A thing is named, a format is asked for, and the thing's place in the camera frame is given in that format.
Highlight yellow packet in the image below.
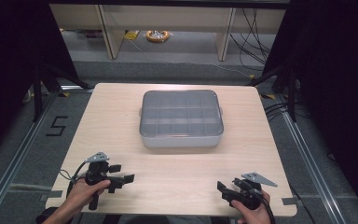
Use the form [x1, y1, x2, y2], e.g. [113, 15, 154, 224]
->
[123, 30, 141, 41]

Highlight right hand-held gripper cable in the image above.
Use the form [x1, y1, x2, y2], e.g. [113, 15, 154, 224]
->
[255, 189, 277, 224]

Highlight person's left hand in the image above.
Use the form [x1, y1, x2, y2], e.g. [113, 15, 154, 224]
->
[64, 178, 112, 217]

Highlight transparent grey box lid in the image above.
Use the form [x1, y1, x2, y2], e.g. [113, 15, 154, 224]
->
[139, 89, 225, 138]

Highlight orange ring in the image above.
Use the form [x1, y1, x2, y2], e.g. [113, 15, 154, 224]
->
[145, 29, 171, 44]

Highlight black floor cables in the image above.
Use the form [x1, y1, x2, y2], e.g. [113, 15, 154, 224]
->
[263, 101, 295, 123]

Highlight grey compartment storage box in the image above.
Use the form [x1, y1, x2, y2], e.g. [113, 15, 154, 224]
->
[138, 89, 225, 148]

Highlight hand-held gripper cable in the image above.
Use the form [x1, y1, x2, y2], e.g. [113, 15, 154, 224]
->
[59, 161, 90, 195]
[255, 189, 277, 224]

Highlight hanging black cables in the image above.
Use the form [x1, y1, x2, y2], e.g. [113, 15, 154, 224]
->
[228, 7, 276, 67]

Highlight person's right hand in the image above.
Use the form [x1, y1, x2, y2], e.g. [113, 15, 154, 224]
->
[230, 190, 272, 224]

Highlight black metal stand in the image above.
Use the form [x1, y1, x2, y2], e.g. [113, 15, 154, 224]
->
[246, 64, 298, 123]
[32, 61, 92, 123]

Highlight black curtain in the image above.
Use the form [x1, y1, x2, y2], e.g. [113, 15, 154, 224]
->
[0, 0, 81, 162]
[262, 0, 358, 218]

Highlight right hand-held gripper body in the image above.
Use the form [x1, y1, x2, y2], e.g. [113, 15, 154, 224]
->
[237, 171, 279, 211]

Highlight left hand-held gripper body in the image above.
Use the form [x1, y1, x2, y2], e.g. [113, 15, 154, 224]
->
[85, 151, 117, 211]

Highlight metal floor rail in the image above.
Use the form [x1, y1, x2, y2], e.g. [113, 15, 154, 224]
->
[0, 90, 62, 224]
[274, 92, 351, 224]

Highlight light wooden shelf unit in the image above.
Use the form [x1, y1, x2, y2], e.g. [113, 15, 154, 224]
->
[48, 3, 287, 63]

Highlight grey tape strip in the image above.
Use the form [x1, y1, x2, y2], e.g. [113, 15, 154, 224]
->
[282, 196, 303, 206]
[39, 189, 64, 203]

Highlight left hand-held gripper cable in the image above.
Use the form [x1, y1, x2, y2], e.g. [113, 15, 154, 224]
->
[59, 161, 90, 195]

